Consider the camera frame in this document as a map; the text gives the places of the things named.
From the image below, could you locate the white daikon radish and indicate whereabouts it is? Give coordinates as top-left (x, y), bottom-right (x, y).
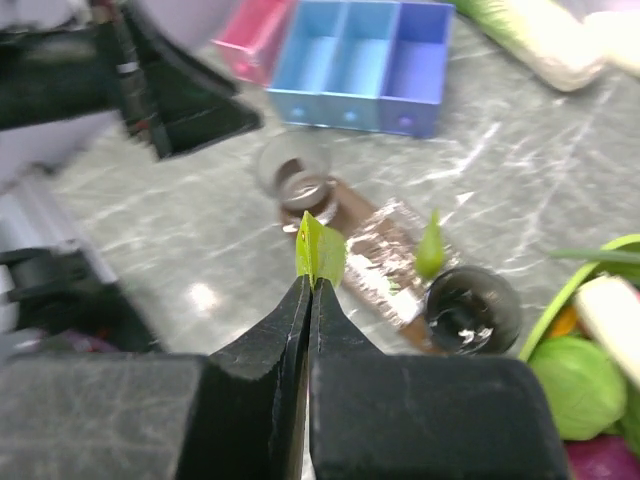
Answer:
top-left (584, 9), bottom-right (639, 78)

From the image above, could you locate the frosted clear glass cup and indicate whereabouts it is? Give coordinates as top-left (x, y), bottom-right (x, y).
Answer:
top-left (255, 130), bottom-right (331, 212)

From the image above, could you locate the purple drawer box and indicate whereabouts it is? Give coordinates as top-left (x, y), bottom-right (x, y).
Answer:
top-left (379, 2), bottom-right (455, 138)

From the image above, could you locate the purple onion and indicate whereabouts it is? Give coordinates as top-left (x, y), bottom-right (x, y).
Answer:
top-left (565, 435), bottom-right (639, 480)

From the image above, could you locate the dark glass cup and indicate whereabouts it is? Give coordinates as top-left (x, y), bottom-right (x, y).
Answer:
top-left (423, 265), bottom-right (523, 355)

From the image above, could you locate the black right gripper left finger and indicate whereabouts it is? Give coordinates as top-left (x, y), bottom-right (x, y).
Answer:
top-left (210, 276), bottom-right (311, 479)

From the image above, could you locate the teal drawer box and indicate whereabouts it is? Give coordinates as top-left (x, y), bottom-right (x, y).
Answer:
top-left (268, 1), bottom-right (345, 125)

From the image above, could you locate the clear textured plastic holder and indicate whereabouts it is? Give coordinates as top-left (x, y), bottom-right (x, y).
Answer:
top-left (343, 198), bottom-right (431, 329)

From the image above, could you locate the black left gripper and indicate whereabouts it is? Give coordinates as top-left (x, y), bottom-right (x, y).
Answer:
top-left (1, 4), bottom-right (263, 160)

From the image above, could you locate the white celery stalk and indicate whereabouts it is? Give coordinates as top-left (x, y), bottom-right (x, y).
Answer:
top-left (573, 276), bottom-right (639, 387)

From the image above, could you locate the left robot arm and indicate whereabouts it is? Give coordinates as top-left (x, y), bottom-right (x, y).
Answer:
top-left (1, 1), bottom-right (262, 352)

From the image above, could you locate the napa cabbage on table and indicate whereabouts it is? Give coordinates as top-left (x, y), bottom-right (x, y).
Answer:
top-left (449, 0), bottom-right (609, 93)

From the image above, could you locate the round green cabbage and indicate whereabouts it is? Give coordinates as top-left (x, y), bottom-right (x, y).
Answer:
top-left (529, 335), bottom-right (627, 441)

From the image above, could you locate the green plastic vegetable basket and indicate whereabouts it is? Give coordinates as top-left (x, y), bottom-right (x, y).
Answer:
top-left (518, 260), bottom-right (639, 361)

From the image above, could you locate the brown wooden tray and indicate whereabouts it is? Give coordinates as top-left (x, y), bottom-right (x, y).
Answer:
top-left (277, 173), bottom-right (460, 353)

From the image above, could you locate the pink drawer box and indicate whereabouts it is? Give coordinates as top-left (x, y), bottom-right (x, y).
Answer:
top-left (213, 0), bottom-right (296, 86)

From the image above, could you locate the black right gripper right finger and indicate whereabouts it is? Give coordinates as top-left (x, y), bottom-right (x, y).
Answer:
top-left (309, 278), bottom-right (382, 479)

